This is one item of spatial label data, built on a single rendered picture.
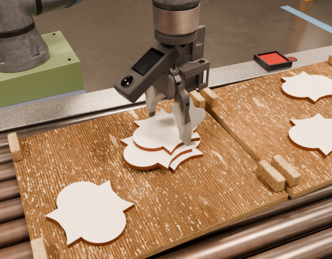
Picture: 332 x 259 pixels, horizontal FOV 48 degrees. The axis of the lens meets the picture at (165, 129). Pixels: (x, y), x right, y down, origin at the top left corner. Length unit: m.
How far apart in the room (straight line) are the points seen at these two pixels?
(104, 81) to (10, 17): 1.88
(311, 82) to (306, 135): 0.22
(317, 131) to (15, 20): 0.73
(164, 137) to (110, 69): 2.31
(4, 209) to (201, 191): 0.33
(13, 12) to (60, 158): 0.41
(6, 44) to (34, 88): 0.12
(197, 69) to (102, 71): 2.33
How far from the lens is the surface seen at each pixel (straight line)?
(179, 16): 0.59
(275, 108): 0.87
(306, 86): 0.96
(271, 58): 1.10
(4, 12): 1.00
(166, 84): 0.66
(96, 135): 0.77
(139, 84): 0.61
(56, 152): 0.75
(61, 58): 1.05
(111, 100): 0.91
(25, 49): 1.02
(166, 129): 0.73
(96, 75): 2.91
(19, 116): 0.91
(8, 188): 0.73
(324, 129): 0.83
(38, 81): 1.02
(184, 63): 0.66
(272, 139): 0.78
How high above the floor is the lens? 1.41
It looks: 38 degrees down
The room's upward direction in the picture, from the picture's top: straight up
